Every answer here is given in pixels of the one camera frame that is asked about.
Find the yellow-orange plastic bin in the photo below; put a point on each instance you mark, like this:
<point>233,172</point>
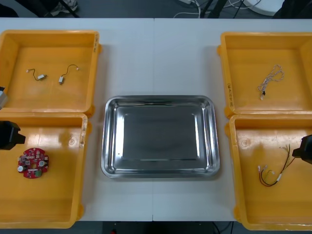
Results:
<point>48,207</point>
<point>243,44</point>
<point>268,214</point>
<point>14,39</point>

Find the white round floor base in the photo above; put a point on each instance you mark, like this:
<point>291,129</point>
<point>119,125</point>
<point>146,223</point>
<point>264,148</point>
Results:
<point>265,6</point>

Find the round red circuit board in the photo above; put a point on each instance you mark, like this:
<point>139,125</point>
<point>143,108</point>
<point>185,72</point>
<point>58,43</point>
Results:
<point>30,158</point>

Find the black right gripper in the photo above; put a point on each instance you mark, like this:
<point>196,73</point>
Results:
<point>307,148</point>

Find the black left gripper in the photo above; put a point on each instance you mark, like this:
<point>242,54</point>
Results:
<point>8,135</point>

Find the person's foot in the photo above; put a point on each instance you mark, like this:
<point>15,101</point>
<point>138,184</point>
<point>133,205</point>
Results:
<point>67,4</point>

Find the small metal solenoid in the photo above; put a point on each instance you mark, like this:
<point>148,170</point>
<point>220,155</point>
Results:
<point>41,77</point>
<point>61,79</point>

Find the steel tray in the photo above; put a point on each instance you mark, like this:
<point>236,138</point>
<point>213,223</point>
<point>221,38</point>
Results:
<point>158,136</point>

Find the black stand legs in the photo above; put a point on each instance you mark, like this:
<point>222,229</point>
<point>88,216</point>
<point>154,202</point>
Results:
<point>217,7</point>

